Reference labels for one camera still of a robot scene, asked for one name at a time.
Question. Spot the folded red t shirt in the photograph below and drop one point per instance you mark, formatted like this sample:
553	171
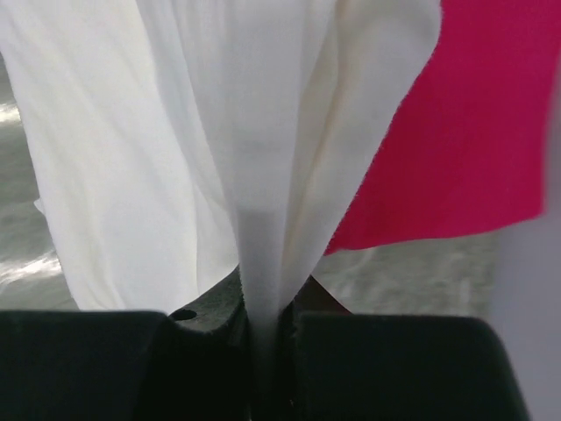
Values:
464	153

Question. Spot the white t shirt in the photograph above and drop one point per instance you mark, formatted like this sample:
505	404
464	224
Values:
176	141

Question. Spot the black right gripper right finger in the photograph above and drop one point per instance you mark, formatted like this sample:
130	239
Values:
340	365

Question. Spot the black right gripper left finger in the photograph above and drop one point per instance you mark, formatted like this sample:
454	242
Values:
128	365

